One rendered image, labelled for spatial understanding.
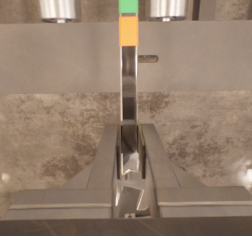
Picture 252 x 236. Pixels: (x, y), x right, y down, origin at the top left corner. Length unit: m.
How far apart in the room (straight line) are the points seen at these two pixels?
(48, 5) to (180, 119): 1.29
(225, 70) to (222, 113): 1.42
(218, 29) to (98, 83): 0.17
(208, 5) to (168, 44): 0.46
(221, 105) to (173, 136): 0.47
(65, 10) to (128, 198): 1.29
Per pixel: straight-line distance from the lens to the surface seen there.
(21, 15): 1.62
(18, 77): 0.28
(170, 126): 1.57
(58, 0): 0.54
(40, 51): 0.27
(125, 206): 1.55
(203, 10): 0.69
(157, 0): 0.53
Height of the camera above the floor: 1.41
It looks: 73 degrees down
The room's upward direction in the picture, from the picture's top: 179 degrees clockwise
